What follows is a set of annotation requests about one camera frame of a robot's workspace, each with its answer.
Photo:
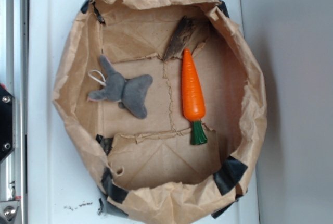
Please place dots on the gray plush animal toy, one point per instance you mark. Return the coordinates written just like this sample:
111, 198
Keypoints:
129, 93

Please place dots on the brown paper bag tray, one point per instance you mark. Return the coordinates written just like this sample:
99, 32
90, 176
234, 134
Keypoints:
147, 169

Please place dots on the orange plastic toy carrot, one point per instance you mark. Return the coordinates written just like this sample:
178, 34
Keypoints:
192, 98

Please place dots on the white plastic tray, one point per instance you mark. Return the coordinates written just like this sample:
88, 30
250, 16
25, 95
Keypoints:
60, 189

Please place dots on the black mounting bracket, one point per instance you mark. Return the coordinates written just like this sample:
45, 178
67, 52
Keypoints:
7, 123

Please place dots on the metal frame rail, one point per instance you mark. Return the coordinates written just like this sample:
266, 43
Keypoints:
13, 75

